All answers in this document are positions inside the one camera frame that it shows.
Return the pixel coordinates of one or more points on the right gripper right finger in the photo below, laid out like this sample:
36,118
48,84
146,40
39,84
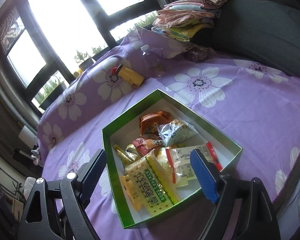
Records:
256,215

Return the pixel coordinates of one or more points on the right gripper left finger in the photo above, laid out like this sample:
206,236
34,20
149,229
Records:
56,209

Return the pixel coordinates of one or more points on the red white snack packet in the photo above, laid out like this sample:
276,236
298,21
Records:
179,161

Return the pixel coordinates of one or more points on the green cracker packet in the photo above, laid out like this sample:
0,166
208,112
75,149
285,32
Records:
152,184

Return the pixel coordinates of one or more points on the silver white snack packet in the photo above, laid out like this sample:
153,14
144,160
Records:
176,132

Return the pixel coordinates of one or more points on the white plastic bag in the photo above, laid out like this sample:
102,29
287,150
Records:
28,185

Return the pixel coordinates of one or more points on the orange yellow snack packet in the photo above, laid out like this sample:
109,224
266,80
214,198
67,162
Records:
131,192

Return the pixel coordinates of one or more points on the purple floral bed sheet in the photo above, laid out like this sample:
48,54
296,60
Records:
256,106

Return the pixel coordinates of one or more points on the pink cartoon snack packet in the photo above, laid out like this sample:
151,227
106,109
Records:
146,143

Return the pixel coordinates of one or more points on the green cardboard box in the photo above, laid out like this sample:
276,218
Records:
124,129

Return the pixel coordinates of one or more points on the potted plant on sill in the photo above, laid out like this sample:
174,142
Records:
84,60

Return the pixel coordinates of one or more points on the yellow bottle with red cap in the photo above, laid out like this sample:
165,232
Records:
130,76

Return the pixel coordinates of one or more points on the clear plastic water bottle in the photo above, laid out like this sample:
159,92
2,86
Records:
152,59

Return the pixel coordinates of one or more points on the dark grey sofa cushion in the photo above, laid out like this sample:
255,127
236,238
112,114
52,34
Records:
267,31

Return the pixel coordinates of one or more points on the stack of folded cloths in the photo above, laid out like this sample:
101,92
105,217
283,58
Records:
182,19

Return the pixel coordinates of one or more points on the black window frame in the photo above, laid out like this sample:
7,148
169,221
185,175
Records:
39,40

